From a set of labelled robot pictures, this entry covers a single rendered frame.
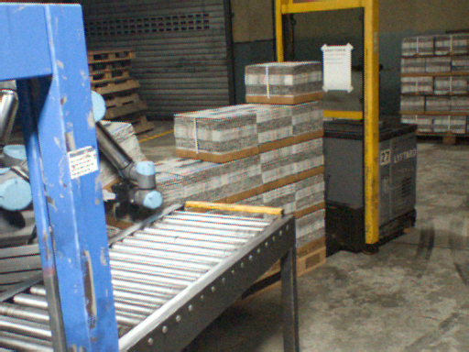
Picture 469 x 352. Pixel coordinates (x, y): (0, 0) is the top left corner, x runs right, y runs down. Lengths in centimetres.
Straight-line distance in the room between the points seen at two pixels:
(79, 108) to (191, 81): 981
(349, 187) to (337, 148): 28
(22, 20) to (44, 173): 23
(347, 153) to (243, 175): 113
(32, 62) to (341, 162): 353
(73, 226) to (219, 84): 958
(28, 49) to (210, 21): 965
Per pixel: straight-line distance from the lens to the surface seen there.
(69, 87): 94
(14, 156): 287
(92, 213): 98
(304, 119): 367
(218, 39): 1044
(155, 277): 187
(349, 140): 421
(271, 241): 216
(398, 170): 435
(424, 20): 943
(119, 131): 280
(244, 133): 328
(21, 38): 88
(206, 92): 1062
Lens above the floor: 150
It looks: 14 degrees down
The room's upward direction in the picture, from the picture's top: 3 degrees counter-clockwise
